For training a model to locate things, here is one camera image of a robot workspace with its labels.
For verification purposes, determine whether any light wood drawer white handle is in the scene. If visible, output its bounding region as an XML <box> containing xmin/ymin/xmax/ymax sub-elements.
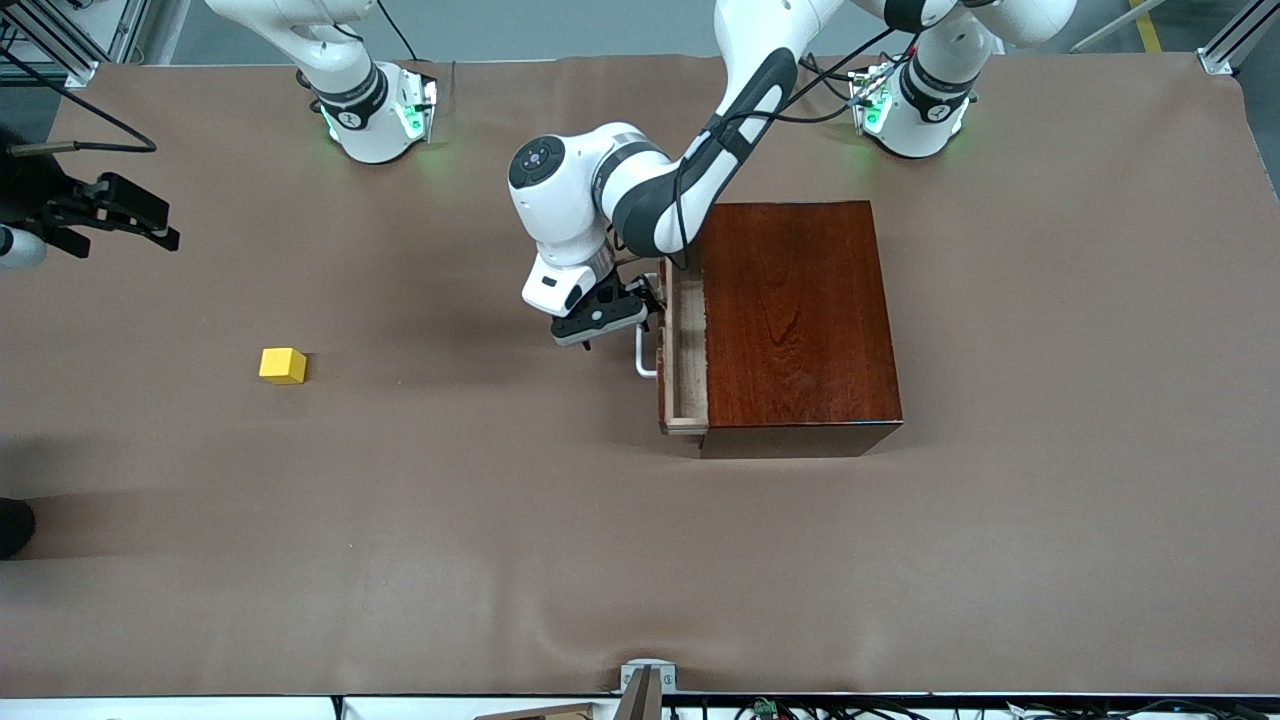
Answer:
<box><xmin>635</xmin><ymin>255</ymin><xmax>710</xmax><ymax>437</ymax></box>

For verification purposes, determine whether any yellow block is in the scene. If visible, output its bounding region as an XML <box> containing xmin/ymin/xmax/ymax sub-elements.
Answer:
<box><xmin>259</xmin><ymin>347</ymin><xmax>308</xmax><ymax>386</ymax></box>

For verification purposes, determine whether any dark brown wooden cabinet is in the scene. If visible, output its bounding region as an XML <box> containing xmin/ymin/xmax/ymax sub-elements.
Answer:
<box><xmin>698</xmin><ymin>201</ymin><xmax>904</xmax><ymax>459</ymax></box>

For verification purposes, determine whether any metal base connector plate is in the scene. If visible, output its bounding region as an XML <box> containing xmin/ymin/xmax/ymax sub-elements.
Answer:
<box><xmin>848</xmin><ymin>65</ymin><xmax>893</xmax><ymax>133</ymax></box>
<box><xmin>398</xmin><ymin>65</ymin><xmax>439</xmax><ymax>143</ymax></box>

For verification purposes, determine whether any table cover sheet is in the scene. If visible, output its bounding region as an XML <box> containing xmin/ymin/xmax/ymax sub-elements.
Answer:
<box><xmin>0</xmin><ymin>52</ymin><xmax>1280</xmax><ymax>698</ymax></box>

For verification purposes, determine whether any black shoe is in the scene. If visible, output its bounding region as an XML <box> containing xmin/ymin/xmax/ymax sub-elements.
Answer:
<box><xmin>0</xmin><ymin>498</ymin><xmax>37</xmax><ymax>561</ymax></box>

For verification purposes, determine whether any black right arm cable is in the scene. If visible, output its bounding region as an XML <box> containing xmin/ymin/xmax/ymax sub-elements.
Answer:
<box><xmin>0</xmin><ymin>48</ymin><xmax>158</xmax><ymax>157</ymax></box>

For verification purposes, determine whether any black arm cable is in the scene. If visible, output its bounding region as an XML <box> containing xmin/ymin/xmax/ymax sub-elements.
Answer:
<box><xmin>0</xmin><ymin>48</ymin><xmax>158</xmax><ymax>157</ymax></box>
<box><xmin>675</xmin><ymin>28</ymin><xmax>921</xmax><ymax>273</ymax></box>

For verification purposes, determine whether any aluminium frame profile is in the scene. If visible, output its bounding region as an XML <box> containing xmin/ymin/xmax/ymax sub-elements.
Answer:
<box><xmin>1197</xmin><ymin>0</ymin><xmax>1280</xmax><ymax>76</ymax></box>
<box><xmin>0</xmin><ymin>0</ymin><xmax>151</xmax><ymax>89</ymax></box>

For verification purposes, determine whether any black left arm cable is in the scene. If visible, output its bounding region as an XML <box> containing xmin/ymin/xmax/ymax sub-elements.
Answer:
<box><xmin>675</xmin><ymin>28</ymin><xmax>921</xmax><ymax>273</ymax></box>

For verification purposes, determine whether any black base cable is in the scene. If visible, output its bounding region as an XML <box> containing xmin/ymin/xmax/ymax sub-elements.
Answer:
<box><xmin>800</xmin><ymin>55</ymin><xmax>863</xmax><ymax>106</ymax></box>

